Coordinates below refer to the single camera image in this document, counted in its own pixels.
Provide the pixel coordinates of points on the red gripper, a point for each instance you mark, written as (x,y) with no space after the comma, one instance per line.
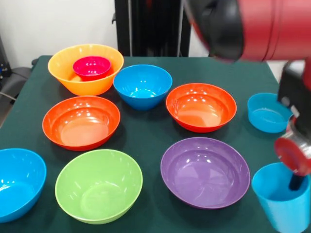
(291,155)

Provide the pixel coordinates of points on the blue cup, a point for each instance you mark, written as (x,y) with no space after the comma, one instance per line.
(279,208)

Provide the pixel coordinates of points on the small pink bowl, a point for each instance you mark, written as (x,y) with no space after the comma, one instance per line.
(92,68)

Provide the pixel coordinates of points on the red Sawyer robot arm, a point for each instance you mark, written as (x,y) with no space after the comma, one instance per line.
(267,24)

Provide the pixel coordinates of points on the low blue ridged bowl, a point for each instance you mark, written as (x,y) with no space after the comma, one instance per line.
(264,116)

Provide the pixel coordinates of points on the purple bowl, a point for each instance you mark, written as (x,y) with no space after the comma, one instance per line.
(205,174)

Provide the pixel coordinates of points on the red-orange bowl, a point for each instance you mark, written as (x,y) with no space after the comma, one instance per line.
(82,121)
(201,106)

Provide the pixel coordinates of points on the dark green table cloth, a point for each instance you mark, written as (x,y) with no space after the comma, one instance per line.
(145,136)

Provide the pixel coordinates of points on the medium blue bowl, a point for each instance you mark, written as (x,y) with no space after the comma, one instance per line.
(143,83)

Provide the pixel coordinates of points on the green bowl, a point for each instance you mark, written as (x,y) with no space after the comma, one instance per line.
(98,187)

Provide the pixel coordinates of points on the large orange bowl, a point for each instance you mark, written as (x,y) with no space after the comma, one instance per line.
(63,70)

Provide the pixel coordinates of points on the large blue bowl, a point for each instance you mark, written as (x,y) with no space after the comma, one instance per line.
(19,184)

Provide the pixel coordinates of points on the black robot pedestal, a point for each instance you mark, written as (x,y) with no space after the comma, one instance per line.
(155,29)

